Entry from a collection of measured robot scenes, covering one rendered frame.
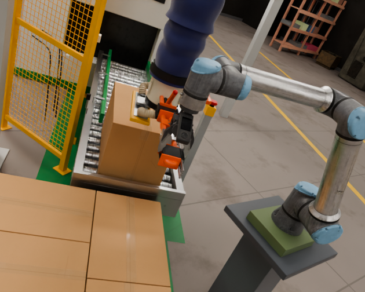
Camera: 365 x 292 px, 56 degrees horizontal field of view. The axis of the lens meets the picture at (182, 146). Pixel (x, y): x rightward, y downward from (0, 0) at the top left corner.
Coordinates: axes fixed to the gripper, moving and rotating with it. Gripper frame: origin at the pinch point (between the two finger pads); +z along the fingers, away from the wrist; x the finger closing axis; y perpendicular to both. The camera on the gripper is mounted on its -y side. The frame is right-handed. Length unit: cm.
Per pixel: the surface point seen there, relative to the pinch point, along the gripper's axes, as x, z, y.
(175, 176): -29, 64, 81
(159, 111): 5.0, -1.6, 30.6
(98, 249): 13, 69, 11
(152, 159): -7, 48, 68
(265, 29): -141, -13, 353
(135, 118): 12.8, 11.1, 42.7
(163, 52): 9, -21, 53
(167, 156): 2.5, -1.7, -4.9
